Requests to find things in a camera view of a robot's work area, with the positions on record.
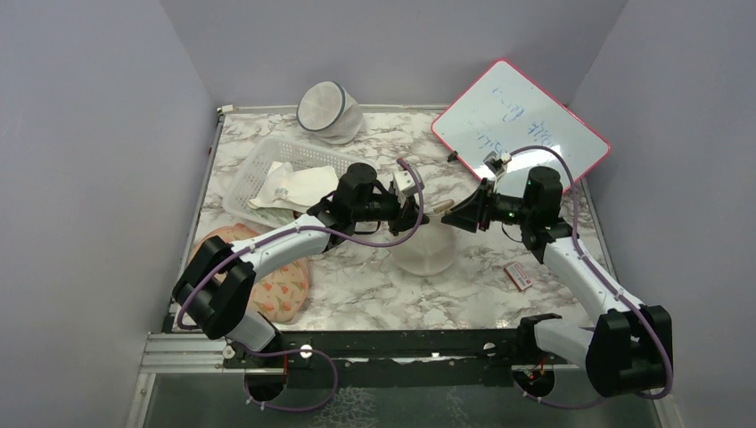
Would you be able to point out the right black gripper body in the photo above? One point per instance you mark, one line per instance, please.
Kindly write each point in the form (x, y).
(501, 208)

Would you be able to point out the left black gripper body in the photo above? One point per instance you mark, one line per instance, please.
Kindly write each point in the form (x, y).
(390, 209)

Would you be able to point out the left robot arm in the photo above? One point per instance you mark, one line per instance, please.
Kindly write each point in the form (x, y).
(214, 289)

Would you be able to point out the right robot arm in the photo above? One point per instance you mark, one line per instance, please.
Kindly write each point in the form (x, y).
(630, 348)

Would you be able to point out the round mesh laundry bag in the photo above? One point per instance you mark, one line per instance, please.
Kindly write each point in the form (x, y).
(330, 113)

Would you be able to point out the small red box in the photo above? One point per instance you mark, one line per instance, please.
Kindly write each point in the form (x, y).
(518, 276)

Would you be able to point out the pink framed whiteboard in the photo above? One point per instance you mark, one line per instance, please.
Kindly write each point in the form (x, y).
(505, 112)

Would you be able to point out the white cloth in basket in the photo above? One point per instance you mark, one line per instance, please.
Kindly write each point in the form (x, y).
(284, 188)

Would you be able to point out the white plastic basket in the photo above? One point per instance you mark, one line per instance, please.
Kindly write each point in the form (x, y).
(270, 154)

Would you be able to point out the floral orange cushion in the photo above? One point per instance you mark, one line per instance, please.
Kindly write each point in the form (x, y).
(279, 296)

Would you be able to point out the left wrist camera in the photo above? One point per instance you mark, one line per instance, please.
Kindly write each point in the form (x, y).
(403, 186)

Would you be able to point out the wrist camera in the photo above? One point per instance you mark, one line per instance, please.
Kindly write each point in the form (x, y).
(497, 163)
(403, 186)

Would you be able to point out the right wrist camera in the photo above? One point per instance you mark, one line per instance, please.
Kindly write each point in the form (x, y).
(497, 163)

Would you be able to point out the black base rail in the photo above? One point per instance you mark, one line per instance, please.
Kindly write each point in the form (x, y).
(365, 359)

